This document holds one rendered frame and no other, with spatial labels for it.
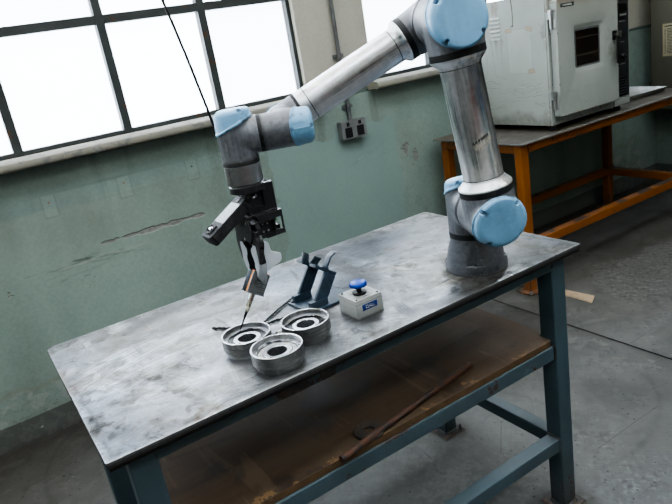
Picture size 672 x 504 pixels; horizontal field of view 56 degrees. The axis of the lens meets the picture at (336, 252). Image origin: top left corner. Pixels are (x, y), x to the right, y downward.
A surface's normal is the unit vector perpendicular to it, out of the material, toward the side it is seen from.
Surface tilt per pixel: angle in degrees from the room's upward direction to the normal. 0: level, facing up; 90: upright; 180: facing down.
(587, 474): 0
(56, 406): 89
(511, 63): 90
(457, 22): 83
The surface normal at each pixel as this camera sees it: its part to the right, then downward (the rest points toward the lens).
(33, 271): 0.54, 0.18
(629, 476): -0.16, -0.93
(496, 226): 0.17, 0.41
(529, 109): -0.83, 0.29
